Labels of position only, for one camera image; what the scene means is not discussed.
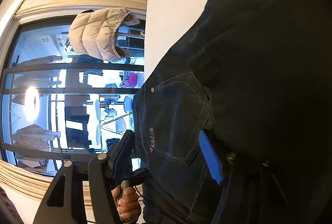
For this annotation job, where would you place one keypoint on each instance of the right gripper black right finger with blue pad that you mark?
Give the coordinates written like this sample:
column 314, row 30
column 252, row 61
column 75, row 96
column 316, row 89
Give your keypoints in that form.
column 250, row 191

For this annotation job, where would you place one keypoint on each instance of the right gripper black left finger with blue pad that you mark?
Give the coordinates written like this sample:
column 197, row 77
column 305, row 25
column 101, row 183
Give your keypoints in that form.
column 63, row 201

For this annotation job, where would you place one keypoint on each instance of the black denim pants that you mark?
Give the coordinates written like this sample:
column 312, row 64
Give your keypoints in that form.
column 281, row 115

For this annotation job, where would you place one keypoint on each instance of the person's left hand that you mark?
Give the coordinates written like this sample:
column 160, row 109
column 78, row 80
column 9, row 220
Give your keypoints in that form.
column 128, row 206

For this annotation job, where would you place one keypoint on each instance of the large glass window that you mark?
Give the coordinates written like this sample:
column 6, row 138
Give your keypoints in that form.
column 57, row 104

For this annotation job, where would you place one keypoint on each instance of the beige puffer jacket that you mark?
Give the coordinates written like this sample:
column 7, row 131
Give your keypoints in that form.
column 94, row 32

